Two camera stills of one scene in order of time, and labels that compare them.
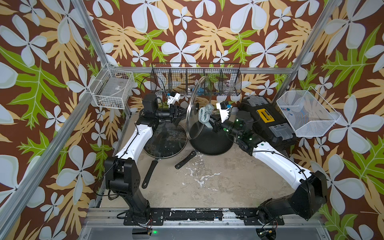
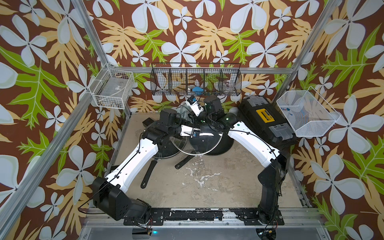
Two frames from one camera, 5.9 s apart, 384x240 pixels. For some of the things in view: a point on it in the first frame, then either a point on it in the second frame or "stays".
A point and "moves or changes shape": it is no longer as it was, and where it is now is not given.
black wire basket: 216,79 stays
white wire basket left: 111,88 stays
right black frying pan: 204,140 stays
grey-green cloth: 205,113 moves or changes shape
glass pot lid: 198,104 to 210,136
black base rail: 249,216 stays
